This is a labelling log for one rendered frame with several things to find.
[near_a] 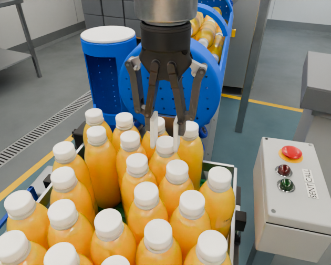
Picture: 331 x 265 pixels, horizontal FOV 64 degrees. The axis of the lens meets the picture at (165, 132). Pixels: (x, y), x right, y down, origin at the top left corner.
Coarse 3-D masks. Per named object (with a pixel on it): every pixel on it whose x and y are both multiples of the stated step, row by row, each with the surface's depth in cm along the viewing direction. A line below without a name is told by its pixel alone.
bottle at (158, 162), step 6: (156, 150) 53; (156, 156) 53; (162, 156) 52; (168, 156) 52; (174, 156) 53; (150, 162) 54; (156, 162) 53; (162, 162) 52; (150, 168) 54; (156, 168) 53; (162, 168) 52; (156, 174) 53; (162, 174) 53
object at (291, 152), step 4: (284, 148) 50; (288, 148) 50; (292, 148) 50; (296, 148) 50; (284, 152) 49; (288, 152) 49; (292, 152) 49; (296, 152) 49; (300, 152) 49; (288, 156) 49; (292, 156) 48; (296, 156) 48; (300, 156) 49
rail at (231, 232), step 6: (234, 168) 65; (234, 174) 63; (234, 180) 61; (234, 186) 60; (234, 192) 58; (234, 210) 55; (234, 216) 54; (234, 222) 52; (234, 228) 51; (234, 234) 50; (228, 246) 51; (228, 252) 49
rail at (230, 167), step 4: (204, 160) 67; (204, 164) 67; (208, 164) 66; (212, 164) 66; (216, 164) 66; (220, 164) 66; (224, 164) 66; (204, 168) 67; (208, 168) 67; (228, 168) 66; (232, 168) 65; (232, 172) 66
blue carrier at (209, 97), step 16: (208, 0) 134; (224, 0) 132; (224, 16) 137; (224, 32) 98; (192, 48) 64; (224, 48) 87; (208, 64) 64; (224, 64) 81; (128, 80) 72; (144, 80) 71; (160, 80) 70; (192, 80) 68; (208, 80) 67; (128, 96) 75; (144, 96) 74; (160, 96) 73; (208, 96) 69; (160, 112) 76; (176, 112) 75; (208, 112) 72
